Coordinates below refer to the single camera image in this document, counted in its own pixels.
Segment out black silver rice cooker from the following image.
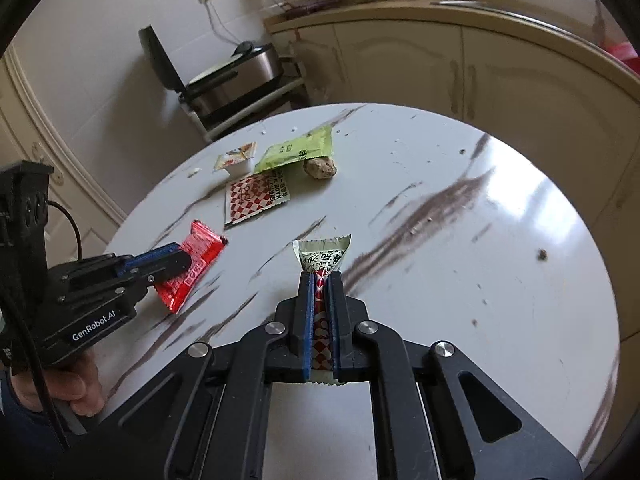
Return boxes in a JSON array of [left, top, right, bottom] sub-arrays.
[[138, 25, 283, 118]]

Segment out grey metal shelf rack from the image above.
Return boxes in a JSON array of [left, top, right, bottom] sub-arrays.
[[180, 56, 310, 144]]

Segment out red plastic basin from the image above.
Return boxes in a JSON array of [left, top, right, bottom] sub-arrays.
[[606, 41, 640, 74]]

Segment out green snack wrapper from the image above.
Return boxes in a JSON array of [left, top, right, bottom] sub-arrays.
[[254, 125, 333, 174]]

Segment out brown food chunk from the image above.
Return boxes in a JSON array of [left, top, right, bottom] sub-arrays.
[[303, 157, 337, 180]]

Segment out black cable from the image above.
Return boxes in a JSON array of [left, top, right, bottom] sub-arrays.
[[29, 199, 84, 451]]

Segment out red snack wrapper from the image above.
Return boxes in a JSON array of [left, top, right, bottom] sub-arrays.
[[154, 220, 228, 314]]

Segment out cream base cabinets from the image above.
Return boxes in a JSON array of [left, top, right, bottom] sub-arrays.
[[265, 0, 639, 465]]

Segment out person's left hand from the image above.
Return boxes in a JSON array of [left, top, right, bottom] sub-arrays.
[[10, 349, 105, 417]]

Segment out stainless steel sink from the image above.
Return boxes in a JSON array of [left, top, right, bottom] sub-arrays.
[[431, 0, 606, 48]]

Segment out red white checkered sachet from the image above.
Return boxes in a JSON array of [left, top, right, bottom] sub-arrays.
[[293, 234, 352, 385]]

